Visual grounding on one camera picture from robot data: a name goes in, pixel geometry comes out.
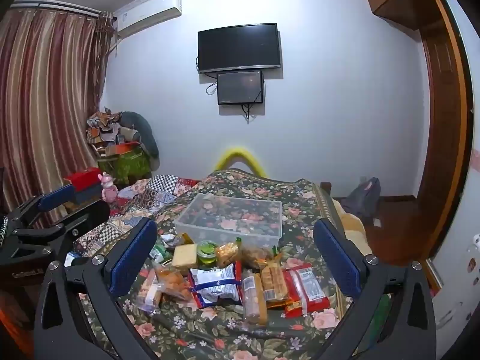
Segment yellow white snack packet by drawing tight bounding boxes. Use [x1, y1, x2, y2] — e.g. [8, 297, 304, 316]
[161, 232, 196, 250]

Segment grey backpack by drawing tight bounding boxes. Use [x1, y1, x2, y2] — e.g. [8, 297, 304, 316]
[341, 177, 382, 219]

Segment green jelly cup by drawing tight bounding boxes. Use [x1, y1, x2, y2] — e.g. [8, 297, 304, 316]
[197, 241, 219, 267]

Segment brown wooden door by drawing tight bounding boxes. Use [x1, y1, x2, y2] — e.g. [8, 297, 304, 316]
[414, 26, 474, 260]

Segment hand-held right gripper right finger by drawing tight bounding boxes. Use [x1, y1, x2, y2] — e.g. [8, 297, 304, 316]
[313, 218, 437, 360]

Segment orange bun packet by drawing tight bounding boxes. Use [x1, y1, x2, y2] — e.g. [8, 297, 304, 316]
[154, 262, 194, 303]

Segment pink plush toy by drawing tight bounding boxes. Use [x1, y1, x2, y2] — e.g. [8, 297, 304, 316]
[101, 172, 120, 203]

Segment white curtain rail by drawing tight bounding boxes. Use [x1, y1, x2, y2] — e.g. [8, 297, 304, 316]
[10, 1, 103, 19]

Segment green floral blanket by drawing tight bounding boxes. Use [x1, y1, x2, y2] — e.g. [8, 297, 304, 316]
[71, 169, 376, 360]

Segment large black wall television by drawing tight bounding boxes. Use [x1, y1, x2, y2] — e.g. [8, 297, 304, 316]
[197, 23, 282, 74]

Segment green white packet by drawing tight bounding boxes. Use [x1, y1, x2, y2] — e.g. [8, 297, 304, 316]
[150, 244, 174, 265]

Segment red box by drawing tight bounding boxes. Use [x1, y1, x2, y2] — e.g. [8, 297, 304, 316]
[64, 172, 103, 193]

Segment striped red curtain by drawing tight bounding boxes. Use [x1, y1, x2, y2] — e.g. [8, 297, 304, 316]
[0, 5, 110, 229]

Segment red snack packet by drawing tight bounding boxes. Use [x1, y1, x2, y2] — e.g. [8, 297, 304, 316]
[283, 263, 331, 318]

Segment clear bag of brown snacks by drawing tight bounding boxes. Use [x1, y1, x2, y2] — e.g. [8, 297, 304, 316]
[235, 237, 279, 269]

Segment orange puff snack packet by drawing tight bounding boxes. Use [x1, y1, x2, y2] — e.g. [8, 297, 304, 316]
[215, 242, 241, 267]

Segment orange biscuit tube packet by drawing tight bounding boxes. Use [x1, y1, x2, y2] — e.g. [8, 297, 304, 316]
[242, 272, 269, 326]

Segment yellow cake packet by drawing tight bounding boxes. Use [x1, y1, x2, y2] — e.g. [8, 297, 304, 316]
[172, 243, 199, 269]

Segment small black wall monitor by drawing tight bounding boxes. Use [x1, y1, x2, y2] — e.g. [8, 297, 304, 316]
[217, 70, 265, 106]

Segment yellow foam tube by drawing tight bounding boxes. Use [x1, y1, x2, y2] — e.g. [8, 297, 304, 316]
[214, 146, 268, 178]

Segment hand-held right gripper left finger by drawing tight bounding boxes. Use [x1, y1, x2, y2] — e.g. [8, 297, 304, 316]
[34, 217, 166, 360]

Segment green box with clutter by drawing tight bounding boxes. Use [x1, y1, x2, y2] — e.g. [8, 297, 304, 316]
[98, 146, 152, 187]

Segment grey plush cushion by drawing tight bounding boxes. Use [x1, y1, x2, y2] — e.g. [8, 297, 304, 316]
[120, 112, 160, 159]

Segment patchwork quilt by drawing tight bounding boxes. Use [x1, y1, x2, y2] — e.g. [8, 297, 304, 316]
[71, 174, 199, 256]

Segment white cabinet with stickers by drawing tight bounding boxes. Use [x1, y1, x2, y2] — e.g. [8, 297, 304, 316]
[431, 0, 480, 321]

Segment beige fleece blanket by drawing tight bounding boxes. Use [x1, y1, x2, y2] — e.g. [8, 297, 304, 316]
[333, 199, 373, 256]

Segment yellow biscuit packet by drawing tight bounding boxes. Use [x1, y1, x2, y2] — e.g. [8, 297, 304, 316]
[259, 255, 289, 302]

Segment clear bread packet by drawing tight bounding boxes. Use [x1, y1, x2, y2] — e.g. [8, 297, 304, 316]
[137, 266, 166, 314]

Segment white air conditioner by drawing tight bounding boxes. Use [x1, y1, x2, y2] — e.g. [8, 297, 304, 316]
[112, 0, 183, 40]

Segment orange cardboard box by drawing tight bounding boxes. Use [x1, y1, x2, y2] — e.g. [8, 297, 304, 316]
[107, 142, 142, 157]

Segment clear plastic container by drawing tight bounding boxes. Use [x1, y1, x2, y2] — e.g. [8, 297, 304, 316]
[173, 194, 283, 248]

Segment blue white snack packet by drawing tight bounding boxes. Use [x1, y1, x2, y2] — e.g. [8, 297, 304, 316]
[187, 262, 244, 310]

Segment pile of patterned cloth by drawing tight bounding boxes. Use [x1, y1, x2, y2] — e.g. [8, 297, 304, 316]
[87, 108, 123, 147]

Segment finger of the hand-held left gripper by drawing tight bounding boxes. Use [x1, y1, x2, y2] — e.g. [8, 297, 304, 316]
[11, 199, 111, 249]
[7, 184, 77, 229]

